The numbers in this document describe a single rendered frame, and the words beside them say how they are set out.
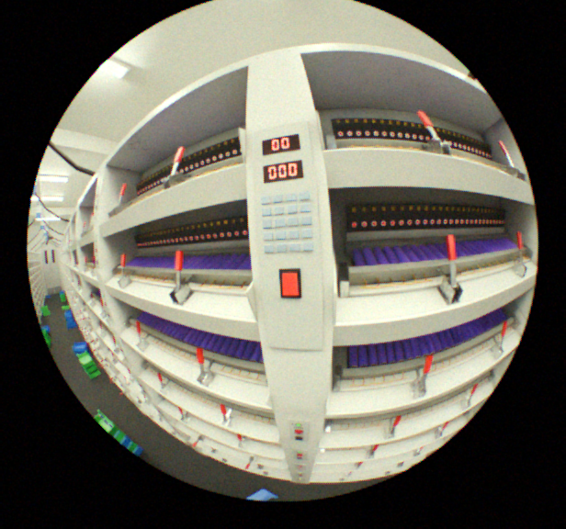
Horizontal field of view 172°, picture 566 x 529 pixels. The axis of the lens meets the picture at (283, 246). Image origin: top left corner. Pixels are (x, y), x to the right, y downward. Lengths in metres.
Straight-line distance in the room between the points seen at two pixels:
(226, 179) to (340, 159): 0.14
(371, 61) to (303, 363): 0.52
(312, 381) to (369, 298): 0.14
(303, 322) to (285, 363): 0.08
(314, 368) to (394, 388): 0.19
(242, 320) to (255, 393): 0.19
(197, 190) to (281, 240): 0.15
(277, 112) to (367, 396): 0.48
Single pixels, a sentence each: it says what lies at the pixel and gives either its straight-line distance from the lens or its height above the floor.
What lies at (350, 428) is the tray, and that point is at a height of 0.94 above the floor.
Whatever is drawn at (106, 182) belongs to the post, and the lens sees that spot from 0.77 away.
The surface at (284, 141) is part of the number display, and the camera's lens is 0.22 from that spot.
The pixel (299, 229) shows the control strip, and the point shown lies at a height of 1.43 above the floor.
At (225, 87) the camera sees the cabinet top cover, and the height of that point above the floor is 1.74.
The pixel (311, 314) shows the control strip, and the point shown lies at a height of 1.33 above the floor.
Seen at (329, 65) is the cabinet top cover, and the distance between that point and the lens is 0.40.
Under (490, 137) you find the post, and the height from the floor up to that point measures 1.71.
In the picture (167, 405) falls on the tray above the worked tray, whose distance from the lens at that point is 0.97.
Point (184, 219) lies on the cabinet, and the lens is 0.57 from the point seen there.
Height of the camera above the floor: 1.42
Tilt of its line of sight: 3 degrees down
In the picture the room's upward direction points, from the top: 4 degrees counter-clockwise
